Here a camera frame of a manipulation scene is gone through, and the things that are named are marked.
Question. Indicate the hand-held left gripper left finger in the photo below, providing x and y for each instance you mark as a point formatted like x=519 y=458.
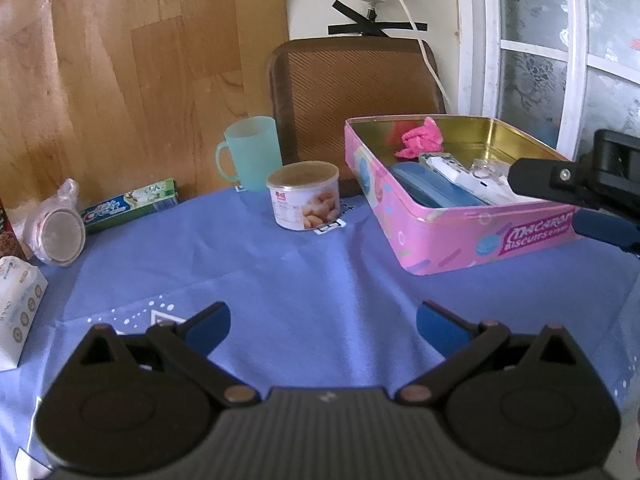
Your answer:
x=210 y=330

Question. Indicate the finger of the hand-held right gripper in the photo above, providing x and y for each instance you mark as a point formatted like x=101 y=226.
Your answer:
x=605 y=227
x=545 y=180

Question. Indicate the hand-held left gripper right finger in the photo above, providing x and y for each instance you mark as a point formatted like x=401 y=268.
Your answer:
x=440 y=330

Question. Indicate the white wipes pack blue circle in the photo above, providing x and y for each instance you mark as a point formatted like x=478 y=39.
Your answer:
x=495 y=195

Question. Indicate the pink biscuit tin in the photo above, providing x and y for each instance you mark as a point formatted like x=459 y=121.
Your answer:
x=450 y=240

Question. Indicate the blue case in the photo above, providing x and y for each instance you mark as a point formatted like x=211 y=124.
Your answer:
x=430 y=185

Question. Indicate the pink fluffy cloth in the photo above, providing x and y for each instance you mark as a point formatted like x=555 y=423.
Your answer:
x=420 y=137

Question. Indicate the blue printed tablecloth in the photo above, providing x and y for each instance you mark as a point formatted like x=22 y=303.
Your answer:
x=300 y=285

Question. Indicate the toothpaste box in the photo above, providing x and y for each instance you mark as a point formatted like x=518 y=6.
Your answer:
x=125 y=205

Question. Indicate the round nut can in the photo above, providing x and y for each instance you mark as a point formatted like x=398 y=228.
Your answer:
x=305 y=200

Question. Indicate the plastic-wrapped paper bowl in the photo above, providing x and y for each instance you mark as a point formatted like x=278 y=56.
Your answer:
x=60 y=235

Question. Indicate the pale green mug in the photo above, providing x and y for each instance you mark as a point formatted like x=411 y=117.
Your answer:
x=255 y=155

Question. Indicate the large white tissue pack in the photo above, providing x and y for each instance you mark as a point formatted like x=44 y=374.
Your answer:
x=17 y=310

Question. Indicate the brown woven chair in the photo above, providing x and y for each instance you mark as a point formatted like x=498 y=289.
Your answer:
x=350 y=85

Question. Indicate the red snack box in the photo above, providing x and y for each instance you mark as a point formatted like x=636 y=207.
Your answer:
x=6 y=235

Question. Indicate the black tape cross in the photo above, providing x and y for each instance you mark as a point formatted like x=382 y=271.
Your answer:
x=370 y=27

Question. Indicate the wooden board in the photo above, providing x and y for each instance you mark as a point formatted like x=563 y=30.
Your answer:
x=125 y=60

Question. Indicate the white window frame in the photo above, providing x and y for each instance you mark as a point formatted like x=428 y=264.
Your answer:
x=470 y=35

